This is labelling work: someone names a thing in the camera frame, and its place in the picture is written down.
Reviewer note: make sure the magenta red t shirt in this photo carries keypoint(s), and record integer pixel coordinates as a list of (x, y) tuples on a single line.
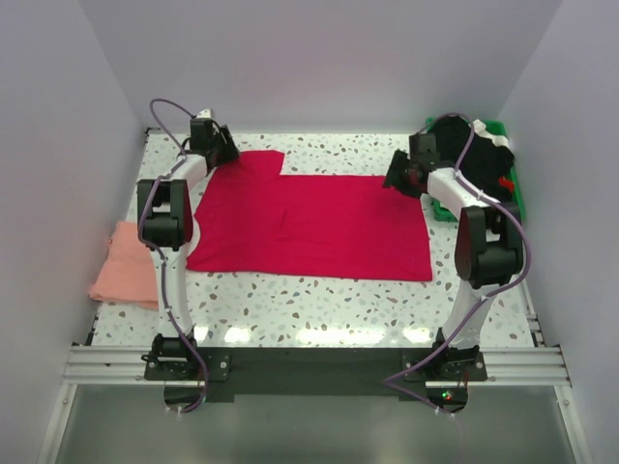
[(254, 218)]

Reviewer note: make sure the red garment in bin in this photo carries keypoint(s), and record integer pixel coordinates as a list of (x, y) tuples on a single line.
[(507, 184)]

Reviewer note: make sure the white garment in bin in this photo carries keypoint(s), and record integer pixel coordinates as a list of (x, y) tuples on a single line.
[(499, 139)]

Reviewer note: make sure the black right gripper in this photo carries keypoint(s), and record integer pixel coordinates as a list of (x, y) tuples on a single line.
[(393, 178)]

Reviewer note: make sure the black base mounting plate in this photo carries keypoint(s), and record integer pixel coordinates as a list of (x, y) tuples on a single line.
[(284, 371)]

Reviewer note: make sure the green plastic bin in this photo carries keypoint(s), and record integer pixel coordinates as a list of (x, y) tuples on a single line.
[(442, 214)]

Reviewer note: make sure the folded peach t shirt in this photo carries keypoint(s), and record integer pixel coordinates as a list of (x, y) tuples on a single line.
[(128, 274)]

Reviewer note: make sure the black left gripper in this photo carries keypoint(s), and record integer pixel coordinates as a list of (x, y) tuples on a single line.
[(230, 151)]

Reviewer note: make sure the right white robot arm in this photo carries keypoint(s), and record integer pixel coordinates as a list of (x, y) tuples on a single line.
[(489, 246)]

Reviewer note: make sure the black t shirt in bin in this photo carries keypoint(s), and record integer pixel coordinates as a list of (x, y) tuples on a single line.
[(483, 164)]

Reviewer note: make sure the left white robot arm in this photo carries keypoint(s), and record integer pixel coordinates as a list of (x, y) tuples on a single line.
[(166, 226)]

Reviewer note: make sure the aluminium rail frame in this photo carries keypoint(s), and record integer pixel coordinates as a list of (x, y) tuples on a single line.
[(535, 366)]

